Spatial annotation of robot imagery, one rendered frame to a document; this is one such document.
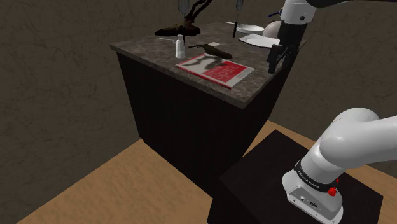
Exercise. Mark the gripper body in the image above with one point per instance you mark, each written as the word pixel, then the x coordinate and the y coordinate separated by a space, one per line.
pixel 291 34

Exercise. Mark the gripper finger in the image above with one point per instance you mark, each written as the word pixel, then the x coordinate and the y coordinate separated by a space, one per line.
pixel 273 60
pixel 288 57

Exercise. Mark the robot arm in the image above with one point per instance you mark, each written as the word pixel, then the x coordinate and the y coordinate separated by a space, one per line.
pixel 347 145

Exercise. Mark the grey rounded bowl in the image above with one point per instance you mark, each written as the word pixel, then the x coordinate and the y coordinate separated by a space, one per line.
pixel 273 29

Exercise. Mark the square white plate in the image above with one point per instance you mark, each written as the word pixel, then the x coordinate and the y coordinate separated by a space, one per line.
pixel 259 40

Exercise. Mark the round white plate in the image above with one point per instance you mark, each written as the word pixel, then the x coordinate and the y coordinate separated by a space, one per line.
pixel 249 28

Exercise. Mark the red and white book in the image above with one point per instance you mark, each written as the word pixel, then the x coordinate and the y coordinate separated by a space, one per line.
pixel 221 73

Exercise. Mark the dark olive kitchen tool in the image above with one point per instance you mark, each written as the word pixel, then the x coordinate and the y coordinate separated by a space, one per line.
pixel 218 52

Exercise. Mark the thin white stick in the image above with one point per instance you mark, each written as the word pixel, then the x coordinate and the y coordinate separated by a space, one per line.
pixel 230 22
pixel 167 39

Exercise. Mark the small white card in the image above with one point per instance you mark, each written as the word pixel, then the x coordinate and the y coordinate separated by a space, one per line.
pixel 214 44

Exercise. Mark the small white bottle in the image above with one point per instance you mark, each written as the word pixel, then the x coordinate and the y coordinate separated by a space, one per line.
pixel 180 49

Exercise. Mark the dark branch sculpture on base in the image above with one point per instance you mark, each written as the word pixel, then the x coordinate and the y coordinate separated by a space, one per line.
pixel 183 29

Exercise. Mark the dark kitchen island cabinet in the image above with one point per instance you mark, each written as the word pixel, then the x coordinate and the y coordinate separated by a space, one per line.
pixel 186 118

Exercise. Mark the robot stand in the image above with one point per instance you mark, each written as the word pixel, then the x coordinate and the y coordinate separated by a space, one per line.
pixel 263 173

